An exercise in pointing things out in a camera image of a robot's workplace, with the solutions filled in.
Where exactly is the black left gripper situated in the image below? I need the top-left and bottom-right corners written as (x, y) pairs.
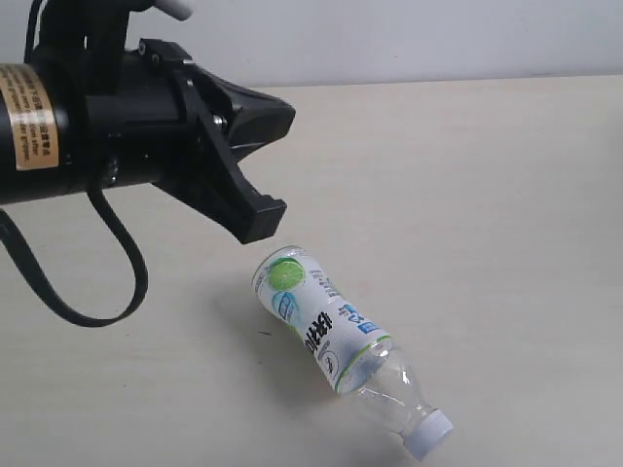
top-left (1, 40), bottom-right (296, 244)

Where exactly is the lime label clear bottle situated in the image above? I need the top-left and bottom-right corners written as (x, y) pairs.
top-left (252, 245), bottom-right (454, 461)

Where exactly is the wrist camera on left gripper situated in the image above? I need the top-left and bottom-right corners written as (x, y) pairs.
top-left (111, 0), bottom-right (194, 23)

